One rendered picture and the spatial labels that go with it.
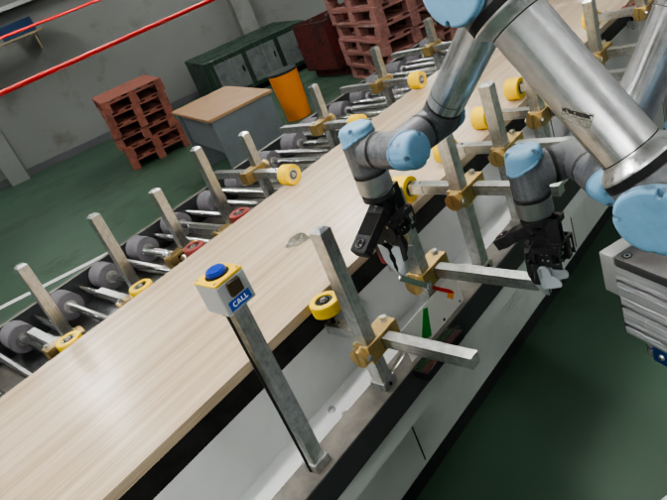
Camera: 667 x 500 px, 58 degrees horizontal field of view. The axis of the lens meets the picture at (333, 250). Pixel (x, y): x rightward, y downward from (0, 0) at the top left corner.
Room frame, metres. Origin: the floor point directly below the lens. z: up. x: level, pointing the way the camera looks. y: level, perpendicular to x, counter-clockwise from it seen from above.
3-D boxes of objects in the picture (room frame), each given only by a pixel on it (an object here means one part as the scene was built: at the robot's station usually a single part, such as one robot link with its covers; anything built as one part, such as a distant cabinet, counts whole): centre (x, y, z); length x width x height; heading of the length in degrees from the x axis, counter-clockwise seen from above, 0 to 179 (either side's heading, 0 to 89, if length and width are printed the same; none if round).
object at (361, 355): (1.19, -0.01, 0.82); 0.14 x 0.06 x 0.05; 128
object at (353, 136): (1.19, -0.14, 1.27); 0.09 x 0.08 x 0.11; 33
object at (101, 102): (8.38, 1.72, 0.44); 1.31 x 0.86 x 0.89; 15
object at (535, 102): (1.80, -0.77, 0.87); 0.04 x 0.04 x 0.48; 38
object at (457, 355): (1.17, -0.05, 0.82); 0.44 x 0.03 x 0.04; 38
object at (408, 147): (1.12, -0.20, 1.27); 0.11 x 0.11 x 0.08; 33
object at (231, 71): (10.29, 0.08, 0.34); 1.71 x 1.60 x 0.67; 104
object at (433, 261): (1.35, -0.20, 0.85); 0.14 x 0.06 x 0.05; 128
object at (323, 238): (1.18, 0.01, 0.92); 0.04 x 0.04 x 0.48; 38
